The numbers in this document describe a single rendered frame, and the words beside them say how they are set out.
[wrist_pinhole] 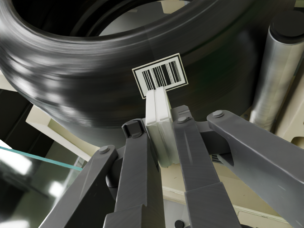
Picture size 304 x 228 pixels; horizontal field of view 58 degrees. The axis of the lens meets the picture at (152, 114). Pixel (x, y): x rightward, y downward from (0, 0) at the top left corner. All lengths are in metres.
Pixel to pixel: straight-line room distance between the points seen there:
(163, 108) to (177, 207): 0.86
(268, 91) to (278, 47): 0.10
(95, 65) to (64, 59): 0.05
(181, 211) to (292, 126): 0.62
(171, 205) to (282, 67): 0.73
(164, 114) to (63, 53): 0.25
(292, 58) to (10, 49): 0.38
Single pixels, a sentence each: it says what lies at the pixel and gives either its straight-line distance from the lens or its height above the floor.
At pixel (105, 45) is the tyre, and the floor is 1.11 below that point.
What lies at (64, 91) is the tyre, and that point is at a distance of 0.39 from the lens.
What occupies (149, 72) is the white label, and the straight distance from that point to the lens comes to 0.34.
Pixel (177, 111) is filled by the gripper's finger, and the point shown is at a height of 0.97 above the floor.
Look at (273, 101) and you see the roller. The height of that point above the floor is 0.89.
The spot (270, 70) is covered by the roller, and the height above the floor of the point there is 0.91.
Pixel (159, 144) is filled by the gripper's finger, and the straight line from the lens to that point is 0.16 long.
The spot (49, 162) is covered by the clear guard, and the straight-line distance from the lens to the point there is 1.22.
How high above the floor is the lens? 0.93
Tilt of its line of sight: 19 degrees up
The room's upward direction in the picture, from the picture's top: 80 degrees counter-clockwise
